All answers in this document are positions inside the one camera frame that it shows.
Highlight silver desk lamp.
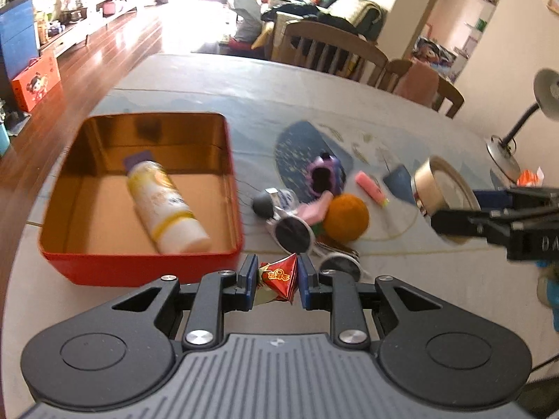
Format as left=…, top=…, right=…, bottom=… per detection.
left=486, top=68, right=559, bottom=181

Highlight cartoon printed blanket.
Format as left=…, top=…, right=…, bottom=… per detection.
left=413, top=36, right=458, bottom=76

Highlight sofa with cushions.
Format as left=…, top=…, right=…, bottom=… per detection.
left=277, top=0, right=388, bottom=41

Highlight yellow cloth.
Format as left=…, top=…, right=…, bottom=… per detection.
left=250, top=21, right=277, bottom=50

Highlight pink cloth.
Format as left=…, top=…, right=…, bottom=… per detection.
left=395, top=61, right=440, bottom=108

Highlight orange gift box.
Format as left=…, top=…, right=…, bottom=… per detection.
left=11, top=50, right=61, bottom=113

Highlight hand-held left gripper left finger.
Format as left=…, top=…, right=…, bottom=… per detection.
left=112, top=254, right=258, bottom=351

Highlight pink ribbed eraser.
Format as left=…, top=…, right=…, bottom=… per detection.
left=299, top=194, right=335, bottom=224

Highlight purple plastic toy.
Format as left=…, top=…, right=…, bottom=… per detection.
left=306, top=151, right=347, bottom=198

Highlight wooden slatted chair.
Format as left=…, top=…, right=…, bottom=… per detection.
left=271, top=20, right=389, bottom=87

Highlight low white tv stand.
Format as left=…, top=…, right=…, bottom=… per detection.
left=38, top=0, right=146, bottom=58

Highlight orange white packet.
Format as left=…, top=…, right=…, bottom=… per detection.
left=516, top=167, right=546, bottom=187

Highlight white bottle yellow label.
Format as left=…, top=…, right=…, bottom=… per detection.
left=123, top=150, right=211, bottom=255

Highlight grey bag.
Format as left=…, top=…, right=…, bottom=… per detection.
left=233, top=0, right=263, bottom=43

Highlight wooden chair with cloth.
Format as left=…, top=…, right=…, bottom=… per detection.
left=378, top=59, right=465, bottom=119

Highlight pink highlighter pen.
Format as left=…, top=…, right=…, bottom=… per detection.
left=355, top=171, right=390, bottom=208

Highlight blue panel cabinet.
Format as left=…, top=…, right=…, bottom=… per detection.
left=0, top=0, right=41, bottom=80

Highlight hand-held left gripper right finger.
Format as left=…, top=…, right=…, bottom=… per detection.
left=299, top=254, right=437, bottom=351

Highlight white frame sunglasses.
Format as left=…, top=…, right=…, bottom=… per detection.
left=264, top=189, right=363, bottom=284

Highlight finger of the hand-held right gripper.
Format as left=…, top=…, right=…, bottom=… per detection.
left=430, top=208, right=511, bottom=247
left=473, top=188, right=516, bottom=211

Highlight red gold snack packet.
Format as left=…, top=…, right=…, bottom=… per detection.
left=257, top=254, right=302, bottom=305

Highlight round gold tin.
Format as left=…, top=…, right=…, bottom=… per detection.
left=411, top=156, right=481, bottom=245

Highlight red metal tin box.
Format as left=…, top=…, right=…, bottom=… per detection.
left=38, top=112, right=244, bottom=287

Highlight orange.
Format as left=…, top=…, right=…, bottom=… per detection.
left=323, top=194, right=370, bottom=243

